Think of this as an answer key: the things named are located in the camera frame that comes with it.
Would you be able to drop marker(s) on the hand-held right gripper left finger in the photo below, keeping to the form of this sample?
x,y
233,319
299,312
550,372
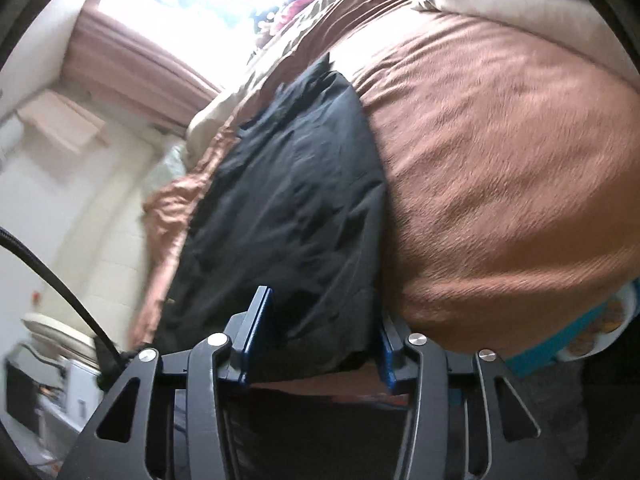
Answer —
x,y
252,340

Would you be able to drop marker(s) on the black jacket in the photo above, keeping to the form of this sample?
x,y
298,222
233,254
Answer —
x,y
300,200

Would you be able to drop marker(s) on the cream padded headboard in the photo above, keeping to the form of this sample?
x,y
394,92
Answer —
x,y
75,240

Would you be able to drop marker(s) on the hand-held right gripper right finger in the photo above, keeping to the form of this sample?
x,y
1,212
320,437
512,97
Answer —
x,y
389,360

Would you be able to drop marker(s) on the white pillow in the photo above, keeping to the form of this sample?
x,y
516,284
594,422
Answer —
x,y
170,170

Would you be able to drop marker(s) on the teal cartoon bed sheet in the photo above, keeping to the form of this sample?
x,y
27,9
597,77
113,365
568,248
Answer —
x,y
590,335

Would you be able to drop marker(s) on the brown blanket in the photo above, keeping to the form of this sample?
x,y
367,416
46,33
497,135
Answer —
x,y
500,170

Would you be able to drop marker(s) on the pink wooden wall shelf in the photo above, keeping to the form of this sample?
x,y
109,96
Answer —
x,y
65,120

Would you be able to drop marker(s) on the white cabinet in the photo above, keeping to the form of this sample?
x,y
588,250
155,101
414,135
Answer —
x,y
80,395

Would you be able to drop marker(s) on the beige quilt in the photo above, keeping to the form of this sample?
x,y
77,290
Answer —
x,y
240,100

